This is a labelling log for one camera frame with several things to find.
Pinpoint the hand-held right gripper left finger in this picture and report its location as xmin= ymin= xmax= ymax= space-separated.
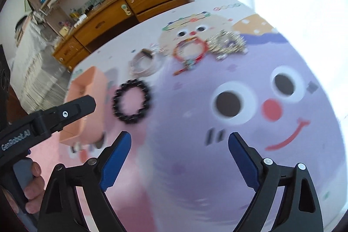
xmin=37 ymin=131 xmax=133 ymax=232

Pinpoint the pink band smartwatch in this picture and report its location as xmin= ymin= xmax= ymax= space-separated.
xmin=128 ymin=48 xmax=164 ymax=77

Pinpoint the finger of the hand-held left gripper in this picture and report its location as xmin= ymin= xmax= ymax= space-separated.
xmin=35 ymin=95 xmax=96 ymax=137

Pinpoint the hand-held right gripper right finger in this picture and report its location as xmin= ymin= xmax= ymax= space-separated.
xmin=228 ymin=132 xmax=325 ymax=232

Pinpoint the lace covered cabinet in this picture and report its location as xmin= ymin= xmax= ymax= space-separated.
xmin=11 ymin=13 xmax=74 ymax=111

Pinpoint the pile of gold silver jewelry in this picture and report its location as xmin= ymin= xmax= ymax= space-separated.
xmin=207 ymin=30 xmax=248 ymax=61

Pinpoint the person's left hand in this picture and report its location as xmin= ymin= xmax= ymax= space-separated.
xmin=23 ymin=161 xmax=45 ymax=215

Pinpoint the wooden desk with drawers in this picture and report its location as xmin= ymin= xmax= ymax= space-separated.
xmin=53 ymin=0 xmax=189 ymax=72

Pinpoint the red bead bracelet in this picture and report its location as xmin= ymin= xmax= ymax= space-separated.
xmin=173 ymin=38 xmax=209 ymax=76

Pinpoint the pink plastic box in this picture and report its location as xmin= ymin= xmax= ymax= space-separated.
xmin=59 ymin=66 xmax=109 ymax=146

